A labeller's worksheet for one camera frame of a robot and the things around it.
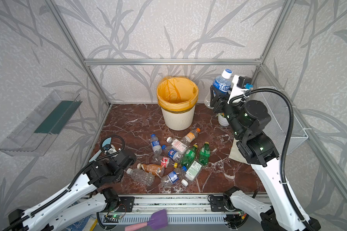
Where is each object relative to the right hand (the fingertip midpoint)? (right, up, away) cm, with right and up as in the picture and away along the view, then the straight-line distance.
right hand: (219, 81), depth 52 cm
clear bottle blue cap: (-31, -31, +39) cm, 59 cm away
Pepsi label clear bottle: (-20, -36, +34) cm, 53 cm away
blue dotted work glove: (-63, -66, +15) cm, 92 cm away
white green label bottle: (-8, -45, +28) cm, 54 cm away
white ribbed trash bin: (-16, -16, +41) cm, 47 cm away
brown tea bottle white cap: (-28, -43, +28) cm, 59 cm away
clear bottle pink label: (-16, -32, +39) cm, 53 cm away
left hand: (-41, -33, +25) cm, 58 cm away
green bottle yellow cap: (-9, -37, +35) cm, 52 cm away
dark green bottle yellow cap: (0, -37, +36) cm, 52 cm away
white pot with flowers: (+14, -16, +47) cm, 52 cm away
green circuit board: (-46, -63, +18) cm, 80 cm away
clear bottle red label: (-24, -39, +30) cm, 55 cm away
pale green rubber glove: (+21, -38, +41) cm, 60 cm away
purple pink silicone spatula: (-25, -64, +17) cm, 71 cm away
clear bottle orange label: (-8, -27, +43) cm, 51 cm away
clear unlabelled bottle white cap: (-35, -48, +28) cm, 66 cm away
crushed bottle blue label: (-20, -47, +25) cm, 56 cm away
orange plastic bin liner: (-18, +3, +53) cm, 56 cm away
